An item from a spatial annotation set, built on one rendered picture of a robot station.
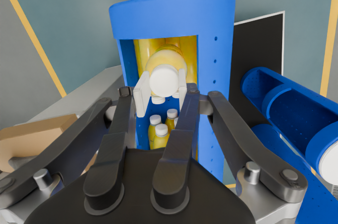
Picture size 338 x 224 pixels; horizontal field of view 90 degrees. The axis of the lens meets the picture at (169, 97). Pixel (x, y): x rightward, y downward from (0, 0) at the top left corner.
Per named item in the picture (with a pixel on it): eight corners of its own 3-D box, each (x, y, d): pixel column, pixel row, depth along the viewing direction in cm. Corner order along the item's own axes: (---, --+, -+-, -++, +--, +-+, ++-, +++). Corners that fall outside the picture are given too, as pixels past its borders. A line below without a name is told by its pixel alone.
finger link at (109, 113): (133, 120, 15) (100, 122, 15) (142, 97, 20) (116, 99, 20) (130, 105, 15) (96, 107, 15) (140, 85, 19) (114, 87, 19)
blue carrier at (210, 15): (160, 194, 90) (144, 262, 65) (135, 11, 55) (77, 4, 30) (216, 200, 85) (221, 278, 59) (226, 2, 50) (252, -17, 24)
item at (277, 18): (227, 160, 200) (231, 171, 186) (209, 27, 142) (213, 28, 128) (273, 154, 193) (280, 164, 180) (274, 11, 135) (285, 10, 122)
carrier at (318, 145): (277, 65, 138) (241, 67, 139) (417, 126, 58) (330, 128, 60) (270, 97, 149) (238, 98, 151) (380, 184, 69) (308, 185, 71)
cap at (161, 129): (169, 128, 55) (169, 123, 54) (165, 135, 52) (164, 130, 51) (158, 126, 56) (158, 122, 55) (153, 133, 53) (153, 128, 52)
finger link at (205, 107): (187, 102, 14) (223, 100, 14) (185, 82, 19) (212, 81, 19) (187, 117, 15) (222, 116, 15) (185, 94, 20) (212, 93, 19)
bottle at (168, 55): (152, 43, 39) (136, 54, 22) (183, 42, 39) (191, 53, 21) (154, 73, 41) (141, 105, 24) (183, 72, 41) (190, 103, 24)
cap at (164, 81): (149, 66, 22) (147, 69, 21) (178, 65, 22) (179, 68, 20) (151, 93, 24) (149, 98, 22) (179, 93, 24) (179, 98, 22)
